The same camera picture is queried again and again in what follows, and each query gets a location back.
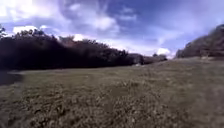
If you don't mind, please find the dark distant tree line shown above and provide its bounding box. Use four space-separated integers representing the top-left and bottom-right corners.
0 25 168 72

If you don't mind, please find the open grass field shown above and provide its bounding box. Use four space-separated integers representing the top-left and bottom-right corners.
0 56 224 128

